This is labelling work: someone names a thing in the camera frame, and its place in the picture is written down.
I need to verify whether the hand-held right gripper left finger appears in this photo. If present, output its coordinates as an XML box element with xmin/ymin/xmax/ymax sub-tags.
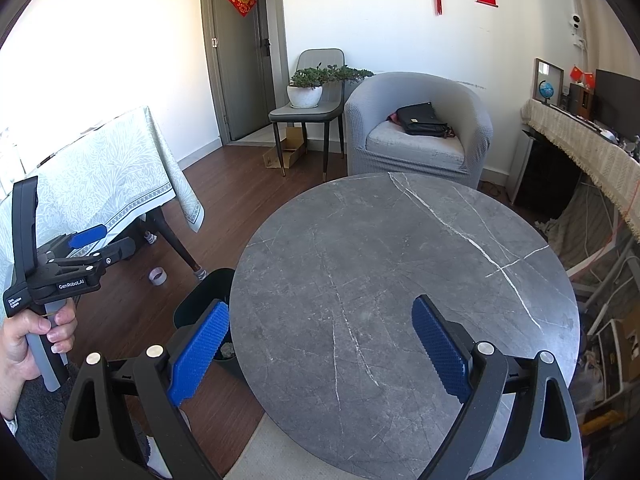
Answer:
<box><xmin>56</xmin><ymin>300</ymin><xmax>231</xmax><ymax>480</ymax></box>

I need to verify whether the black monitor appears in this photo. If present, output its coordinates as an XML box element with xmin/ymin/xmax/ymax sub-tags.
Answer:
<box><xmin>594</xmin><ymin>69</ymin><xmax>640</xmax><ymax>133</ymax></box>

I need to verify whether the grey dining chair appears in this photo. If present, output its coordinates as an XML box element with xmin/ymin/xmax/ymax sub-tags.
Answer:
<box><xmin>269</xmin><ymin>49</ymin><xmax>347</xmax><ymax>178</ymax></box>

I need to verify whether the grey armchair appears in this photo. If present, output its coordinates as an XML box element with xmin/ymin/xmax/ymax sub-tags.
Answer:
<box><xmin>344</xmin><ymin>72</ymin><xmax>493</xmax><ymax>191</ymax></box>

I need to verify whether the pale patterned tablecloth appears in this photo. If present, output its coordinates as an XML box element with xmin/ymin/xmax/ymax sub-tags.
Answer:
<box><xmin>0</xmin><ymin>106</ymin><xmax>206</xmax><ymax>281</ymax></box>

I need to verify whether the wooden picture frame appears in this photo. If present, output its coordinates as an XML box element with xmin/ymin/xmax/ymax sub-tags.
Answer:
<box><xmin>532</xmin><ymin>58</ymin><xmax>565</xmax><ymax>106</ymax></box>

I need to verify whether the round grey marble table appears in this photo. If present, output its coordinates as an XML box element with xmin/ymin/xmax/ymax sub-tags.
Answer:
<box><xmin>231</xmin><ymin>172</ymin><xmax>583</xmax><ymax>480</ymax></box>

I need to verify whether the person's left hand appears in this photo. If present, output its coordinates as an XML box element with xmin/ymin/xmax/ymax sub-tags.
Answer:
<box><xmin>0</xmin><ymin>305</ymin><xmax>79</xmax><ymax>413</ymax></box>

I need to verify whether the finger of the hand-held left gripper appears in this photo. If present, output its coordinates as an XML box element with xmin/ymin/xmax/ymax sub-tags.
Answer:
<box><xmin>47</xmin><ymin>237</ymin><xmax>137</xmax><ymax>276</ymax></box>
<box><xmin>42</xmin><ymin>224</ymin><xmax>109</xmax><ymax>257</ymax></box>

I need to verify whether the grey door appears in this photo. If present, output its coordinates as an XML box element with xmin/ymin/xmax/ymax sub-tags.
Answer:
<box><xmin>200</xmin><ymin>0</ymin><xmax>288</xmax><ymax>143</ymax></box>

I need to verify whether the black bag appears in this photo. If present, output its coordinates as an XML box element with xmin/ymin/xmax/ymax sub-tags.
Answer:
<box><xmin>396</xmin><ymin>102</ymin><xmax>450</xmax><ymax>137</ymax></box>

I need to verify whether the black computer tower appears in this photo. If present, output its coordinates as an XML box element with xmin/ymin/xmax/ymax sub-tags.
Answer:
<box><xmin>511</xmin><ymin>130</ymin><xmax>583</xmax><ymax>213</ymax></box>

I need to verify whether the desk with beige lace cloth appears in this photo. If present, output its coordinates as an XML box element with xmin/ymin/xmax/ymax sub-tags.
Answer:
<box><xmin>520</xmin><ymin>97</ymin><xmax>640</xmax><ymax>246</ymax></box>

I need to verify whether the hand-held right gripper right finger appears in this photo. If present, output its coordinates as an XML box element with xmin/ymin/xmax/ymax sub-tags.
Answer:
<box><xmin>411</xmin><ymin>295</ymin><xmax>584</xmax><ymax>480</ymax></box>

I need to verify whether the potted plant in white pot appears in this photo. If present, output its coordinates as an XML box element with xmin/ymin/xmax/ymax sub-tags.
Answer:
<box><xmin>286</xmin><ymin>64</ymin><xmax>375</xmax><ymax>109</ymax></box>

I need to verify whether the flat cardboard box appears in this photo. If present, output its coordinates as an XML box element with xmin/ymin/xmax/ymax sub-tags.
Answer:
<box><xmin>263</xmin><ymin>126</ymin><xmax>307</xmax><ymax>168</ymax></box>

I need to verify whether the dark green trash bin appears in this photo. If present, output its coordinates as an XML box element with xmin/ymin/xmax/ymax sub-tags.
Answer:
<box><xmin>172</xmin><ymin>268</ymin><xmax>246</xmax><ymax>386</ymax></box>

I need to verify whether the dark brown box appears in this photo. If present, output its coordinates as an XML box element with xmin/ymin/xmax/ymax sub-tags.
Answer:
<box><xmin>569</xmin><ymin>82</ymin><xmax>596</xmax><ymax>117</ymax></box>

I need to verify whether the beige rug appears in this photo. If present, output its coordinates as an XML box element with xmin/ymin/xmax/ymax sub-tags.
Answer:
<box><xmin>220</xmin><ymin>410</ymin><xmax>311</xmax><ymax>480</ymax></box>

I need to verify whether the black table leg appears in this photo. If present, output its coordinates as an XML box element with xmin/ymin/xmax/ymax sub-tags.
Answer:
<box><xmin>150</xmin><ymin>207</ymin><xmax>208</xmax><ymax>281</ymax></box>

